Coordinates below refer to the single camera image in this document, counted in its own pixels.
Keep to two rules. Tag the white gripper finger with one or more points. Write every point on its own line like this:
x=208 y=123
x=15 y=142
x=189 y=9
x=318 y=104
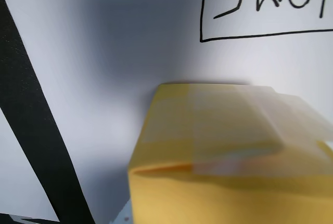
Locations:
x=122 y=214

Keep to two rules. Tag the yellow paper box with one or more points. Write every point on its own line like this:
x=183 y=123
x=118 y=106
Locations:
x=221 y=169

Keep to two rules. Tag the dark grey printed mat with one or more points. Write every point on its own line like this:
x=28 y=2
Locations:
x=39 y=109

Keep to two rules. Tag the white sheet marked home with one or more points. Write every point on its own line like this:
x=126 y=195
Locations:
x=130 y=39

